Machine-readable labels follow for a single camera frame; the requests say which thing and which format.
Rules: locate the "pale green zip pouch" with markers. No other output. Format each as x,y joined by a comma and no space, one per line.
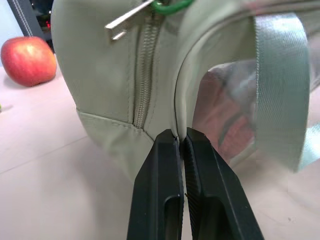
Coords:
105,75

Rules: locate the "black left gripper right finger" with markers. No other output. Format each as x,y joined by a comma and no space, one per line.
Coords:
212,190

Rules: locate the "red apple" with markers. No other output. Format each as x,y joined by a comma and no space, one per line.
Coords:
28,61

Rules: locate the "dark stitched chair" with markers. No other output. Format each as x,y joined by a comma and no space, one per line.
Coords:
25,17

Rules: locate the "silver metal zipper pull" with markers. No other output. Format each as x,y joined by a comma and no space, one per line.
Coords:
125,21

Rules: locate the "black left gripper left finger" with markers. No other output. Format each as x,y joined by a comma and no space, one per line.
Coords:
155,185

